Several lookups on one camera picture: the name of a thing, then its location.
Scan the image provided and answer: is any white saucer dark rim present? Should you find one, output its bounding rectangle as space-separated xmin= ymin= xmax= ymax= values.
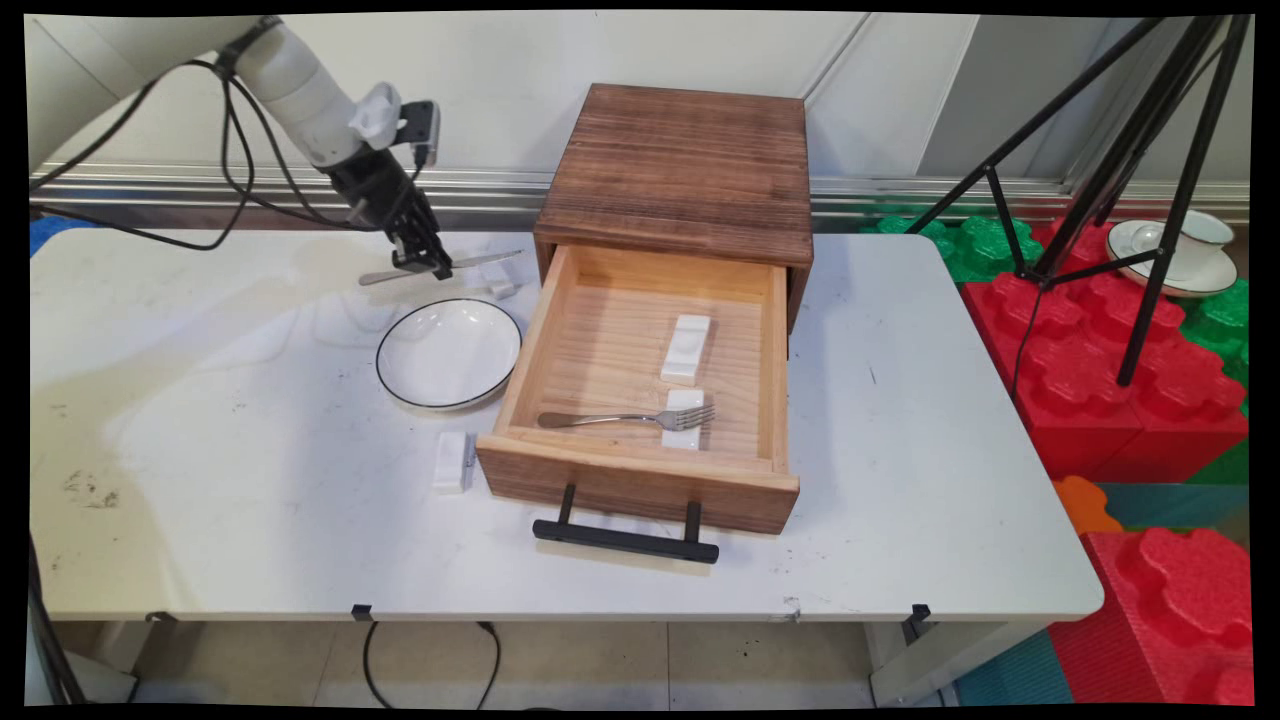
xmin=1105 ymin=218 xmax=1239 ymax=299

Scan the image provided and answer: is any large red foam block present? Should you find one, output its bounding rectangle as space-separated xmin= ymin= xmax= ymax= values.
xmin=960 ymin=215 xmax=1249 ymax=484

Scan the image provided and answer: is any black tripod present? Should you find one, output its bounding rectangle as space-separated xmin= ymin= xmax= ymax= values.
xmin=905 ymin=14 xmax=1253 ymax=388

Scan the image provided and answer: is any silver table knife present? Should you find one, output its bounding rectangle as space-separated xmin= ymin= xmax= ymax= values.
xmin=358 ymin=250 xmax=526 ymax=288

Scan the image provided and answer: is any orange foam piece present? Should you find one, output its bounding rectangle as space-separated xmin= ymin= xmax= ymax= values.
xmin=1052 ymin=475 xmax=1124 ymax=536

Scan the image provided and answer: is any dark wooden drawer cabinet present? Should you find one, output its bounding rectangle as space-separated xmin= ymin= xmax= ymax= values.
xmin=533 ymin=83 xmax=814 ymax=336

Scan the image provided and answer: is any metal wall rail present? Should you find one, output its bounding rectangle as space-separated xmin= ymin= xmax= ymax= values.
xmin=30 ymin=162 xmax=1251 ymax=227

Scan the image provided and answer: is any white teacup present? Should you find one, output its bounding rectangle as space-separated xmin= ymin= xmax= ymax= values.
xmin=1130 ymin=210 xmax=1236 ymax=278

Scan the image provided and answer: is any green foam block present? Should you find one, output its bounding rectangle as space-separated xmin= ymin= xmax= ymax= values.
xmin=865 ymin=215 xmax=1046 ymax=284
xmin=1180 ymin=280 xmax=1251 ymax=393

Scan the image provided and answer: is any white table leg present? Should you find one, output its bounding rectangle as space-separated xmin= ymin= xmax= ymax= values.
xmin=865 ymin=620 xmax=1051 ymax=707

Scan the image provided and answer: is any black cable under table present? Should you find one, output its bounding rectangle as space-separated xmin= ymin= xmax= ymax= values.
xmin=361 ymin=620 xmax=502 ymax=711

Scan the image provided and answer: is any blue foam piece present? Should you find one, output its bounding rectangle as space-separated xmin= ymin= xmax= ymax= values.
xmin=30 ymin=215 xmax=97 ymax=256

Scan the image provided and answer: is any teal foam mat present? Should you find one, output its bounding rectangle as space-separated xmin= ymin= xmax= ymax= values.
xmin=1098 ymin=483 xmax=1250 ymax=532

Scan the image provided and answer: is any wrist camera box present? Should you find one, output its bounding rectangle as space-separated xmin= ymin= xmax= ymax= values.
xmin=398 ymin=100 xmax=442 ymax=168

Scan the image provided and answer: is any silver fork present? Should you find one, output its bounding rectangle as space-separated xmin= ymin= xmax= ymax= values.
xmin=538 ymin=404 xmax=717 ymax=433

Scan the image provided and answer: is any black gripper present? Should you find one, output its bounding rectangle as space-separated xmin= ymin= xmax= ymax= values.
xmin=325 ymin=148 xmax=454 ymax=282

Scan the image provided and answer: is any light wooden drawer black handle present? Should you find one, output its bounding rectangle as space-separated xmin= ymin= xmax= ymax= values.
xmin=475 ymin=243 xmax=802 ymax=566

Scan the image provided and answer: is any white bowl black rim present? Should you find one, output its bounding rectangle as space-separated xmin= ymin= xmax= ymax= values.
xmin=375 ymin=298 xmax=524 ymax=412

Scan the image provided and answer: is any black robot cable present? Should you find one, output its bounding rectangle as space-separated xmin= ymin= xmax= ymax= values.
xmin=30 ymin=58 xmax=441 ymax=252

